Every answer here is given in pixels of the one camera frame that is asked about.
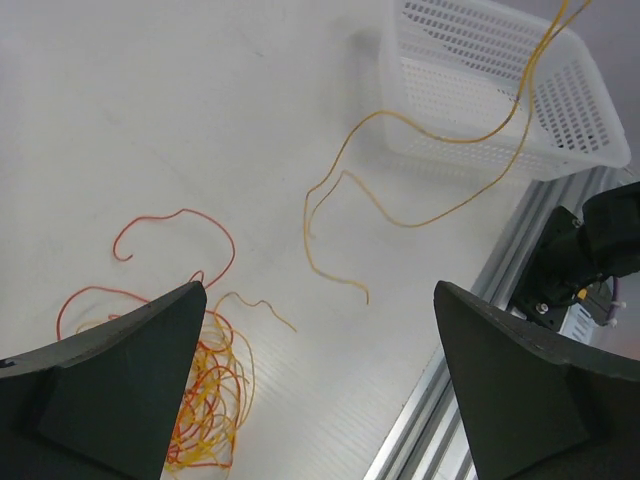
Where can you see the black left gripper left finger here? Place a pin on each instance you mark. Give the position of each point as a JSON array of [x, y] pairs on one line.
[[102, 404]]

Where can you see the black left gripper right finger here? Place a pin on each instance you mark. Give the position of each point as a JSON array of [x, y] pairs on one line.
[[535, 404]]

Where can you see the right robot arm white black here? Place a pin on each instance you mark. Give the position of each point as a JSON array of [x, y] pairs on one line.
[[611, 224]]

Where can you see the white right plastic basket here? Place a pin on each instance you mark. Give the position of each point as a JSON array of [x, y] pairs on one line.
[[451, 72]]

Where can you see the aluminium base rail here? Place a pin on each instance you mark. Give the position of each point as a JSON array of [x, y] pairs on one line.
[[427, 441]]

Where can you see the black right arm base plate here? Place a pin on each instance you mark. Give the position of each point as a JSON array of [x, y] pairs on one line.
[[558, 276]]

